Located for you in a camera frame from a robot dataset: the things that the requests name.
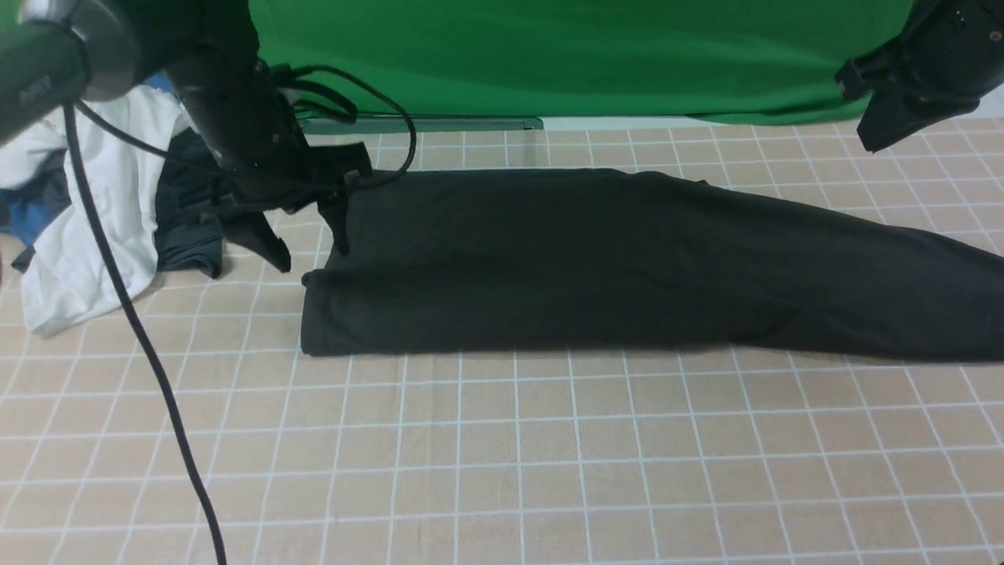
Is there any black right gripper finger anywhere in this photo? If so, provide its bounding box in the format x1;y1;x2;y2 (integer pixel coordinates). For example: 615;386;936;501
857;86;962;153

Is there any dark teal shirt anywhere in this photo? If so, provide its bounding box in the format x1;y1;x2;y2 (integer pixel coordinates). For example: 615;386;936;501
154;129;224;279

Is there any white shirt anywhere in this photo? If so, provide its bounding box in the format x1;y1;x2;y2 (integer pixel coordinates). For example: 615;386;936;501
1;86;191;337

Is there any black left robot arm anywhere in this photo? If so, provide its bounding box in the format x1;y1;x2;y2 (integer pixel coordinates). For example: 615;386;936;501
1;1;372;272

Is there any beige grid mat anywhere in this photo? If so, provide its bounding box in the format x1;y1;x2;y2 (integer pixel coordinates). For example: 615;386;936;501
1;118;1003;564

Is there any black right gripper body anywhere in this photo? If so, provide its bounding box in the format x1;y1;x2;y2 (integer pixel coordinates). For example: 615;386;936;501
835;1;1003;103

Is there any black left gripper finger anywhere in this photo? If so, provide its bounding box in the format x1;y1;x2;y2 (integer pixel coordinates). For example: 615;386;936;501
316;174;362;255
224;210;292;273

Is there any gray long-sleeved shirt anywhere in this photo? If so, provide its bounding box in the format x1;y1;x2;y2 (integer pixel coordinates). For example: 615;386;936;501
300;170;1003;364

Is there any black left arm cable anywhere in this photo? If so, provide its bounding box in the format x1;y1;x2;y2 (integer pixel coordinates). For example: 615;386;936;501
63;64;417;565

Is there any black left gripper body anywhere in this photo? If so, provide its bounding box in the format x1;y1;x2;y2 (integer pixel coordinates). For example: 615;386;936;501
166;60;373;219

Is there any blue shirt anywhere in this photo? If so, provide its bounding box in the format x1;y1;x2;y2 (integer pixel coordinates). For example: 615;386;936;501
2;74;189;248

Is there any green backdrop cloth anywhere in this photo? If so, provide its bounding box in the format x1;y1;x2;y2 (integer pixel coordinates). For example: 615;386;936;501
250;1;911;126

